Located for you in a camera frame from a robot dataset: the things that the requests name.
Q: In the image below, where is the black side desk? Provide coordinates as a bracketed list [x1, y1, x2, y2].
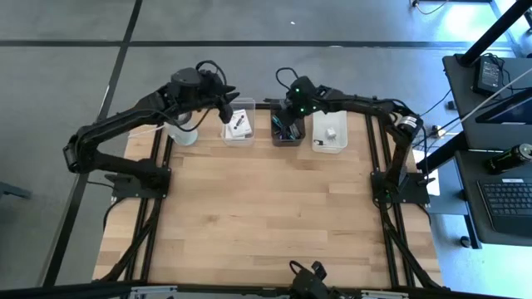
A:
[441, 52, 532, 247]

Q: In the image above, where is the white paper sheet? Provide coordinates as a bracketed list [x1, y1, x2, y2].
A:
[413, 149, 441, 197]

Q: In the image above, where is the silver aluminium rail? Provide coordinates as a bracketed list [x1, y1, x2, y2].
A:
[127, 285, 179, 299]
[359, 289, 411, 299]

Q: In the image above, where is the black floor cable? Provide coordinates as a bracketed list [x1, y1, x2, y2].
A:
[417, 88, 454, 135]

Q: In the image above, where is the black keyboard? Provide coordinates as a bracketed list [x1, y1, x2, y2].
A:
[476, 177, 532, 238]

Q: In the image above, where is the grey chair leg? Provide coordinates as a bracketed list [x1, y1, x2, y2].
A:
[0, 180, 33, 201]

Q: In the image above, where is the black power adapter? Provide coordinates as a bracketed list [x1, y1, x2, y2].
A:
[472, 56, 505, 97]

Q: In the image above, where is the black aluminium frame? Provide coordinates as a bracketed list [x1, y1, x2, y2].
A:
[93, 99, 446, 299]

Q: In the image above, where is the white plastic bin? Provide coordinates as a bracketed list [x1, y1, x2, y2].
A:
[311, 108, 349, 154]

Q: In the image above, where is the black tablet screen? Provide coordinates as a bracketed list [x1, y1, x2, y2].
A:
[475, 87, 532, 125]

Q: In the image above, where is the dark drink can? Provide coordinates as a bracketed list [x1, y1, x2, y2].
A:
[485, 143, 532, 175]

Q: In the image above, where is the thin floor cable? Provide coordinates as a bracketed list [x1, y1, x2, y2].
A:
[411, 0, 451, 16]

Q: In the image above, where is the black pole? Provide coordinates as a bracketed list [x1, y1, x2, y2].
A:
[456, 0, 532, 68]

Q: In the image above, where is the long white rod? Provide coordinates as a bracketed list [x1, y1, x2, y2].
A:
[436, 66, 532, 133]

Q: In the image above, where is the clear plastic bin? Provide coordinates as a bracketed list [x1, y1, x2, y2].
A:
[220, 96, 257, 147]

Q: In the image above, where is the black device with cable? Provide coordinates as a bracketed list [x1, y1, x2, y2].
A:
[288, 260, 333, 299]

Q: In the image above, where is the dark grey plastic bin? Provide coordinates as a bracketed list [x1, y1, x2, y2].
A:
[269, 98, 309, 148]

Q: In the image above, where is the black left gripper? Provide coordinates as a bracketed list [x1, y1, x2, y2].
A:
[198, 70, 241, 125]

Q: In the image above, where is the tall translucent white container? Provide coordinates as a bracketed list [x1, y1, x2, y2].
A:
[163, 110, 200, 147]

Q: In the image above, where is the teal braided cable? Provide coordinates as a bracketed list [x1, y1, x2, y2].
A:
[272, 115, 288, 140]

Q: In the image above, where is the white cord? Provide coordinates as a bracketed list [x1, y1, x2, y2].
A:
[127, 125, 167, 139]

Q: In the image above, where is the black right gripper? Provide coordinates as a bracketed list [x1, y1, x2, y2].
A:
[273, 75, 329, 132]

